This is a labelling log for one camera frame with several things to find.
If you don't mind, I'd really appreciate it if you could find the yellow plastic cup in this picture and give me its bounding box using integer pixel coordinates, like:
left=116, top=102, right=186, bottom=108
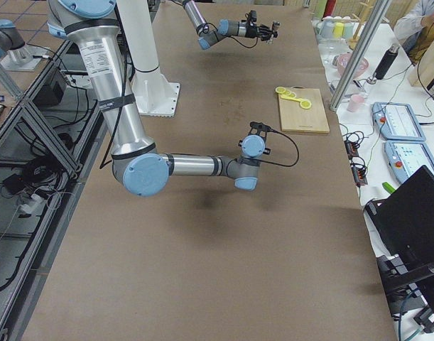
left=332, top=22, right=345, bottom=39

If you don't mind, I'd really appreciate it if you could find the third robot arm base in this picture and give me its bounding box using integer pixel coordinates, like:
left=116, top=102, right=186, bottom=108
left=0, top=19, right=43, bottom=72

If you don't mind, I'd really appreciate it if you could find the lemon slice on spoon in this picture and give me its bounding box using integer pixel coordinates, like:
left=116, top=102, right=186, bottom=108
left=299, top=101, right=312, bottom=109

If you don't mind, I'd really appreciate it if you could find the bamboo cutting board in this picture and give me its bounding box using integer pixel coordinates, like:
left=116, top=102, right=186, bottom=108
left=277, top=87, right=330, bottom=134

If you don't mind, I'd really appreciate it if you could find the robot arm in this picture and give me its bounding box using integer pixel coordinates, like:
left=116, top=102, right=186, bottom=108
left=178, top=1, right=281, bottom=50
left=48, top=1, right=266, bottom=197

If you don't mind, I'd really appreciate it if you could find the pink plastic cup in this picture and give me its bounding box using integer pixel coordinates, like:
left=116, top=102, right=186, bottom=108
left=347, top=94, right=364, bottom=112

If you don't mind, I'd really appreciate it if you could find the lower blue teach pendant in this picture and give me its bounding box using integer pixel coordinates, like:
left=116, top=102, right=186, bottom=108
left=384, top=140, right=434, bottom=184

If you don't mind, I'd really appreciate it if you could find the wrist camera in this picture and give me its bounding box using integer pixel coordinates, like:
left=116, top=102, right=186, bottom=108
left=249, top=121, right=273, bottom=137
left=246, top=10, right=257, bottom=26

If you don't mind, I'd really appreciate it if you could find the upper blue teach pendant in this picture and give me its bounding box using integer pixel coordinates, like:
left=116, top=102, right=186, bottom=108
left=371, top=102, right=426, bottom=141

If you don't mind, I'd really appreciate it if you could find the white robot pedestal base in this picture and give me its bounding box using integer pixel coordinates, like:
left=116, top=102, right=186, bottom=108
left=116, top=0, right=180, bottom=117

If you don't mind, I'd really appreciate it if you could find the aluminium frame post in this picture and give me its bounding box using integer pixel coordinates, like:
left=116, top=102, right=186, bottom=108
left=330, top=0, right=391, bottom=112

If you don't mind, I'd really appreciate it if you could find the black water bottle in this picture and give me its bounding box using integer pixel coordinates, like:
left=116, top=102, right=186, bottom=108
left=374, top=43, right=401, bottom=80

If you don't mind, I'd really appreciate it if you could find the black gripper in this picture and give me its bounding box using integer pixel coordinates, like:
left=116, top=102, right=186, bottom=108
left=244, top=23, right=278, bottom=41

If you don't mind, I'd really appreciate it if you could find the person in white shirt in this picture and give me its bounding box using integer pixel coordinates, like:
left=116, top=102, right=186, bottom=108
left=394, top=0, right=434, bottom=65

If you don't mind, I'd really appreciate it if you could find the black laptop monitor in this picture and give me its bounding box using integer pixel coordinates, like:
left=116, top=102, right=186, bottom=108
left=364, top=166, right=434, bottom=313

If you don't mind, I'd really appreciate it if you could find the pink bowl with ice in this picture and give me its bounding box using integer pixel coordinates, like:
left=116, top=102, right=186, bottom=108
left=335, top=53, right=370, bottom=80

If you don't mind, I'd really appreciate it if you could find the blue teach pendant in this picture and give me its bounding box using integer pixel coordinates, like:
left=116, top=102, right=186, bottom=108
left=384, top=140, right=434, bottom=184
left=371, top=102, right=426, bottom=141

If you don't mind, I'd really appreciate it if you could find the steel jigger measuring cup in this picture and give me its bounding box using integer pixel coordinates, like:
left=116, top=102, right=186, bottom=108
left=268, top=21, right=281, bottom=44

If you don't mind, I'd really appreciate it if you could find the black power adapter box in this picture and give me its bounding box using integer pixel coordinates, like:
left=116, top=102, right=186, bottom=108
left=33, top=70, right=67, bottom=107

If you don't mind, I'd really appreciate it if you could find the yellow plastic spoon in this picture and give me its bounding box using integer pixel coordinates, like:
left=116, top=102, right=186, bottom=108
left=280, top=94, right=310, bottom=104

